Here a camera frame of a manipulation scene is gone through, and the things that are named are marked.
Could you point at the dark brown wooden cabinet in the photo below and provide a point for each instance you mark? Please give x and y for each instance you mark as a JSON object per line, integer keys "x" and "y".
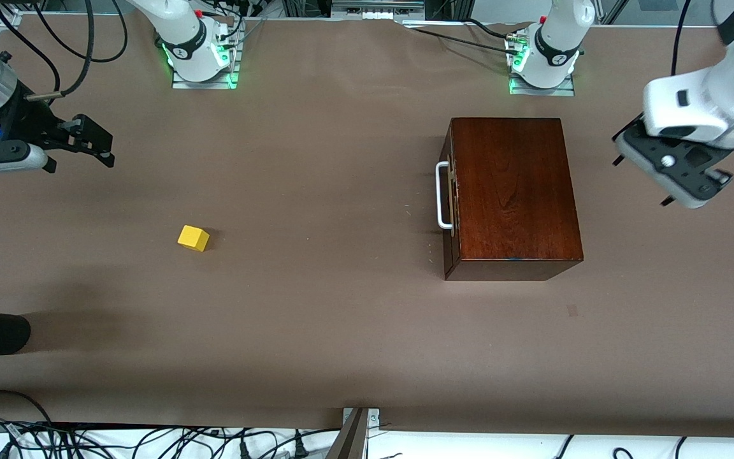
{"x": 513, "y": 191}

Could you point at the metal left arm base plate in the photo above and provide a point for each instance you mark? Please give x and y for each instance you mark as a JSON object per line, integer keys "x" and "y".
{"x": 542, "y": 91}

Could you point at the silver aluminium frame bar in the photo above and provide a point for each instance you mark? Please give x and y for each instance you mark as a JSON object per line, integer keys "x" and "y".
{"x": 376, "y": 9}

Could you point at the silver corner bracket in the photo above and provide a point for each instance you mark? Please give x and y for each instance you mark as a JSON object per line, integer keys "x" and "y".
{"x": 9, "y": 21}

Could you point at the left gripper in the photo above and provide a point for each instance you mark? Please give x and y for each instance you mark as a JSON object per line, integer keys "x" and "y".
{"x": 618, "y": 160}

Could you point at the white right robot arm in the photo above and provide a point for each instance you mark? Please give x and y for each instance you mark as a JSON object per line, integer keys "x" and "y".
{"x": 188, "y": 38}

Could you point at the silver bracket plate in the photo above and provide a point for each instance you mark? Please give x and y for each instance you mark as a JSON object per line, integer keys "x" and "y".
{"x": 373, "y": 417}

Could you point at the black power plug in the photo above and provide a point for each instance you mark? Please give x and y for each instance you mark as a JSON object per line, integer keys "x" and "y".
{"x": 300, "y": 449}
{"x": 244, "y": 450}

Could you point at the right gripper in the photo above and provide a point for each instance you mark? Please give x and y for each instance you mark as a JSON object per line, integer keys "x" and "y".
{"x": 30, "y": 122}

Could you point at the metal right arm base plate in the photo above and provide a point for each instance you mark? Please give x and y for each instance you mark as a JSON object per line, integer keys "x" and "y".
{"x": 204, "y": 83}

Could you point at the yellow cube block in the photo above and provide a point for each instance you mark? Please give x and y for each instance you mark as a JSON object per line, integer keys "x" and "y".
{"x": 192, "y": 237}

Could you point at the brown table cover sheet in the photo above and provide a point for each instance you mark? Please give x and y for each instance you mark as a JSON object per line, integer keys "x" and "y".
{"x": 278, "y": 306}

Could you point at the grey metal post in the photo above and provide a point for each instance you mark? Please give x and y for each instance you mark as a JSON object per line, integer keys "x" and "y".
{"x": 349, "y": 440}

